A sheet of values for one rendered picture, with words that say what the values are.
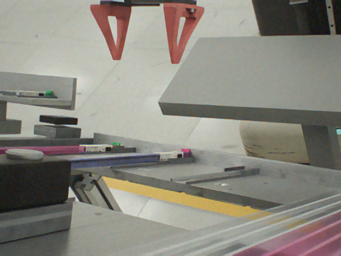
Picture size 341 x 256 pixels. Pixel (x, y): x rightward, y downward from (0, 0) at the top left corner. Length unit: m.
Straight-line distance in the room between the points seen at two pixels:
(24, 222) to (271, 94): 0.81
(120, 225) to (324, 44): 0.87
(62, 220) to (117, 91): 2.03
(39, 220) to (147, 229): 0.08
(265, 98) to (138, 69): 1.43
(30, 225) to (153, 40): 2.31
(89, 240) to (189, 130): 1.68
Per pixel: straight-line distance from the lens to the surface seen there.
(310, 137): 1.22
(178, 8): 0.66
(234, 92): 1.12
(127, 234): 0.37
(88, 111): 2.35
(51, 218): 0.36
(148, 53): 2.55
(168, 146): 0.85
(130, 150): 0.87
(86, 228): 0.37
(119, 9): 0.76
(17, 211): 0.34
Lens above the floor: 1.28
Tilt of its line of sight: 38 degrees down
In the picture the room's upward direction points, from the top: 23 degrees counter-clockwise
